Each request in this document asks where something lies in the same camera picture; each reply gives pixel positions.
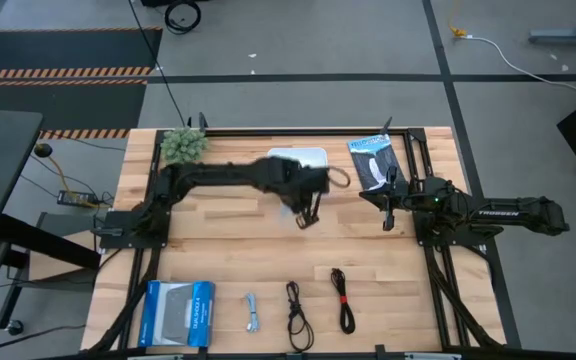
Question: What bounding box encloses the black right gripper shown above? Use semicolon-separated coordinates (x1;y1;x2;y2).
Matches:
359;165;415;232

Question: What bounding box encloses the black aluminium table frame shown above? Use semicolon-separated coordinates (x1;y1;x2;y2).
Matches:
87;127;522;360

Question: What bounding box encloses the black desk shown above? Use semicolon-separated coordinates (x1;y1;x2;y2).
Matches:
0;108;102;337

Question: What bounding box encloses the black USB-C cable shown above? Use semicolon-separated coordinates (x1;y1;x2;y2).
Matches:
285;280;316;353

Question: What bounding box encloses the yellow floor cable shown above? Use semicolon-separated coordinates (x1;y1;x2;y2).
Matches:
42;152;99;209

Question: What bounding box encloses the small potted green plant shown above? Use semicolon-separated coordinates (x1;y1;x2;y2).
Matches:
160;126;210;166

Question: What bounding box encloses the yellow network cable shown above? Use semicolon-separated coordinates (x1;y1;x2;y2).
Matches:
446;0;468;39

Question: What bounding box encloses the white floor cable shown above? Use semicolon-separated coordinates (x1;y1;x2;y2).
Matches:
465;33;576;105

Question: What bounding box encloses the black cable with red tie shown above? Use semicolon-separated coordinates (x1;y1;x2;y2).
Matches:
330;267;357;335

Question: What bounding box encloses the long thin black cable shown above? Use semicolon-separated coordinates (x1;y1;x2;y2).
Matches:
127;0;188;127

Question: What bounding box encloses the light blue USB-C cable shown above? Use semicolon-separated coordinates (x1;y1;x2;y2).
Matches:
244;292;262;334

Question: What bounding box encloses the blue DualShock 4 box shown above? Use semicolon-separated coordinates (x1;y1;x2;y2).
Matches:
137;279;217;349

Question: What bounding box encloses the white plastic tray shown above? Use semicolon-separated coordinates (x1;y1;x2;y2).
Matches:
266;147;329;169

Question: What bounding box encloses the black hazard-striped floor mat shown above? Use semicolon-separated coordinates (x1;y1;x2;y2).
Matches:
0;27;164;140

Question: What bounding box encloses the coiled black floor cable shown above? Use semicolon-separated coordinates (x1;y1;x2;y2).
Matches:
163;0;203;35

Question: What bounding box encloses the black power adapter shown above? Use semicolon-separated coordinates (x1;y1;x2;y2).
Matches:
56;189;100;209

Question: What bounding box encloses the grey table foot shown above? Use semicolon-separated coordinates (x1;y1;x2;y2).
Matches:
527;0;576;46

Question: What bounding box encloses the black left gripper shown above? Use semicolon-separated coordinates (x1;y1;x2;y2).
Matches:
266;155;332;230

